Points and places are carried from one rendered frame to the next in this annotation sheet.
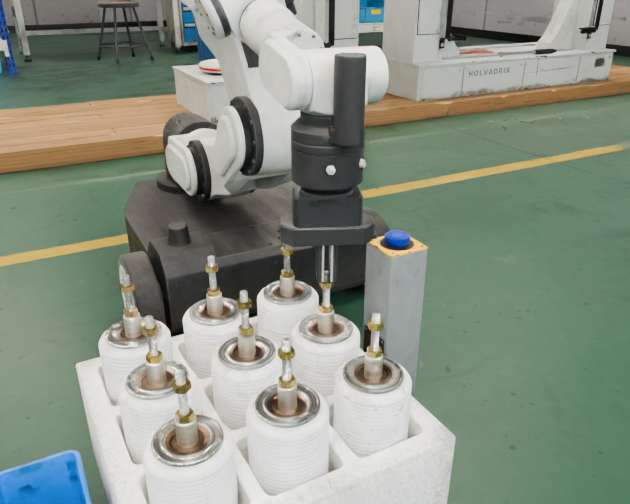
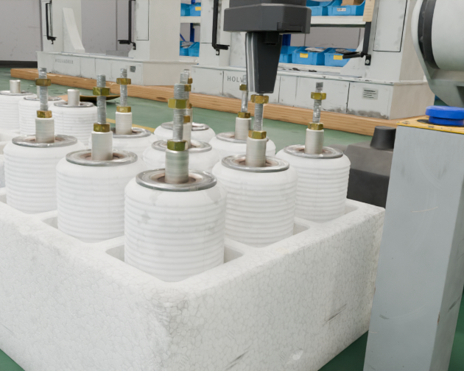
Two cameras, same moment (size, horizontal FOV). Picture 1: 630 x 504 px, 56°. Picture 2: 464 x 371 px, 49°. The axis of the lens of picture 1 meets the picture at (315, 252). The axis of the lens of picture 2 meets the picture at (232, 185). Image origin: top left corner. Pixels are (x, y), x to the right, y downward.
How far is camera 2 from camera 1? 0.78 m
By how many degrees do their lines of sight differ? 65
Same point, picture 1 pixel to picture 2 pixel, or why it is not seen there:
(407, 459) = (109, 277)
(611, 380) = not seen: outside the picture
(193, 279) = (360, 177)
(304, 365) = not seen: hidden behind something
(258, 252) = not seen: hidden behind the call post
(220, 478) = (20, 168)
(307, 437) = (62, 173)
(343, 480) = (63, 244)
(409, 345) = (417, 303)
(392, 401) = (134, 195)
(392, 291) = (392, 183)
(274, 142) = (447, 15)
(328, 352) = (216, 172)
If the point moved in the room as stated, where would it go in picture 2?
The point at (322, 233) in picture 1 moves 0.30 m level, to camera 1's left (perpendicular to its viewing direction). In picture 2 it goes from (237, 13) to (170, 22)
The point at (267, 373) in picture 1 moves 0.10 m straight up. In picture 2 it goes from (157, 157) to (159, 71)
